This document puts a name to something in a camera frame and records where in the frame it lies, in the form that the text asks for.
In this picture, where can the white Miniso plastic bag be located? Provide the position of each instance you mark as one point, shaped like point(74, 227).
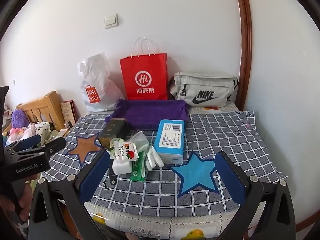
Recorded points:
point(99, 92)

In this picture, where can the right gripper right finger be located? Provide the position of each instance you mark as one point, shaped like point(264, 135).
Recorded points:
point(233, 177)

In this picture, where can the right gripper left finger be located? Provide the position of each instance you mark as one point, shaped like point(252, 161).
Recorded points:
point(91, 175)

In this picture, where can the grey Nike waist bag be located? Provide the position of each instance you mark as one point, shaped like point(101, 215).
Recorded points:
point(202, 90)

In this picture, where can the brown felt star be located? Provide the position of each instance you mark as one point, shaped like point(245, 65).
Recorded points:
point(83, 147)

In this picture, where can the clear green plastic bag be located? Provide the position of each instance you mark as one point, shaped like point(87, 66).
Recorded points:
point(141, 142)

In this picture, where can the red Haidilao paper bag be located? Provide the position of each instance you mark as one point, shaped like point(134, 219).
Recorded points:
point(145, 76)

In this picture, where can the green wet wipe packet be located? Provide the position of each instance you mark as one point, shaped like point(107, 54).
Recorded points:
point(138, 168)

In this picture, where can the grey checkered cloth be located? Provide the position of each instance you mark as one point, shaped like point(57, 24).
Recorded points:
point(205, 134)

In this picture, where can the person's left hand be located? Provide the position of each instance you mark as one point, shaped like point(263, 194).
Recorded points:
point(24, 201)

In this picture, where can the small red white tissue pack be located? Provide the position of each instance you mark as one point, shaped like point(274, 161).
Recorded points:
point(125, 151)

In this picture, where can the purple plush toy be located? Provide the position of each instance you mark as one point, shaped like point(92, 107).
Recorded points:
point(19, 119)

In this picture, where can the white spotted plush toy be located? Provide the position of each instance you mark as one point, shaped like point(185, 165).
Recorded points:
point(43, 129)

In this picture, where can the brown framed picture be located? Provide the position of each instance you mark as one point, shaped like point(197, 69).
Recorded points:
point(68, 112)

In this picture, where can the purple towel tray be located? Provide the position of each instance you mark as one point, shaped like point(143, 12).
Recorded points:
point(146, 115)

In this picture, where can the white sponge block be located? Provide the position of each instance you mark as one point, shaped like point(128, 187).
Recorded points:
point(121, 167)

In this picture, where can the white glove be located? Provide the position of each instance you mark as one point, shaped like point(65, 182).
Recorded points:
point(153, 159)

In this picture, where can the blue felt star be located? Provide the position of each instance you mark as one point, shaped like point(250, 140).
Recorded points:
point(196, 172)

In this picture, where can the wall light switch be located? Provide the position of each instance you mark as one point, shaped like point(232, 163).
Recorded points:
point(111, 21)

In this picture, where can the dark green tea box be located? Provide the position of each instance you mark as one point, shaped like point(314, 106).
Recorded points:
point(115, 128)

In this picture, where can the brown wooden door frame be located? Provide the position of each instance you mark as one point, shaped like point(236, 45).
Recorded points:
point(246, 52)

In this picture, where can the blue tissue pack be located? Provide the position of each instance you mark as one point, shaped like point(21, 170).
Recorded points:
point(169, 142)

